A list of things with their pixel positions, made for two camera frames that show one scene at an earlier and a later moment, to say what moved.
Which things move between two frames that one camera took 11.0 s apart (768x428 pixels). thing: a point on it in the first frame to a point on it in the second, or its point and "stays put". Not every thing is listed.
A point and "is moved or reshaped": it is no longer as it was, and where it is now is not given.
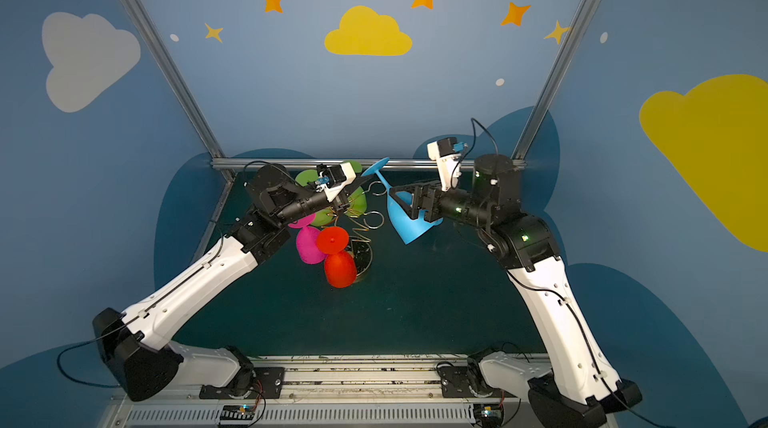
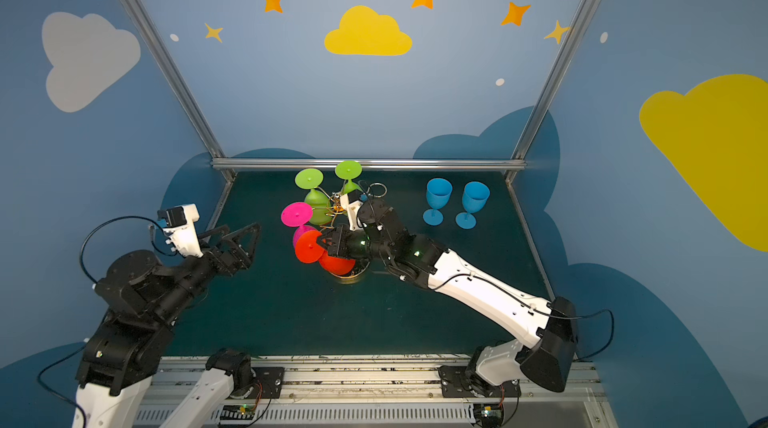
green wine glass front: [325, 217] stays put
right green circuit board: [488, 414] stays put
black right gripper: [429, 201] to [341, 242]
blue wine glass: [406, 197] is moved or reshaped
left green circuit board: [237, 414] stays put
